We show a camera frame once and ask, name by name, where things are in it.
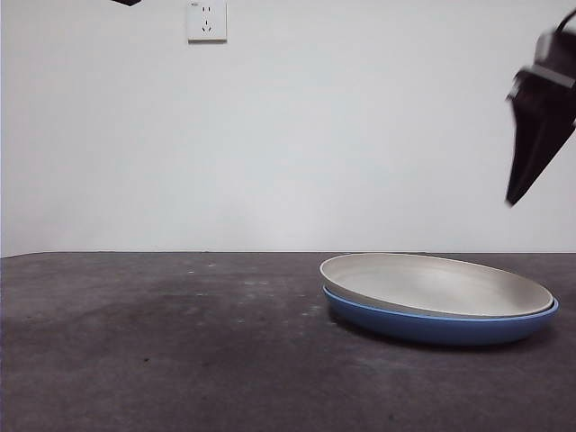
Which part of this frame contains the white round plate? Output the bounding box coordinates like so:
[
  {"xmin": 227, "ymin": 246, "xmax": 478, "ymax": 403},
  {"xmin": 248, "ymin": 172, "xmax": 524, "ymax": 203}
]
[{"xmin": 319, "ymin": 252, "xmax": 554, "ymax": 317}]

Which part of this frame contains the blue round plate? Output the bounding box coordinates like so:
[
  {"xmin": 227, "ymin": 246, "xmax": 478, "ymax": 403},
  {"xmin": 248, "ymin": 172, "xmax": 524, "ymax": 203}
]
[{"xmin": 321, "ymin": 285, "xmax": 561, "ymax": 347}]

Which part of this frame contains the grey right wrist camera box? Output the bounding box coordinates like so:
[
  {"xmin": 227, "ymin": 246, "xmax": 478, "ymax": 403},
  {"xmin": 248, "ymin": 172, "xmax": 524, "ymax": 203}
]
[{"xmin": 535, "ymin": 31, "xmax": 558, "ymax": 63}]

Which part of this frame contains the black right camera cable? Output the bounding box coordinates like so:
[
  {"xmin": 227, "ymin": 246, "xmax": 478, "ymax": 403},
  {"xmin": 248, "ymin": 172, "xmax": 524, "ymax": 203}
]
[{"xmin": 554, "ymin": 8, "xmax": 576, "ymax": 36}]

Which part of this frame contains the white wall power socket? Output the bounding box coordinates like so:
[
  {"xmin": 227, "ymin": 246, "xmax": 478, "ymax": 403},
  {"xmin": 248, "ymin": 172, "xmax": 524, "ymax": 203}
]
[{"xmin": 186, "ymin": 0, "xmax": 228, "ymax": 45}]

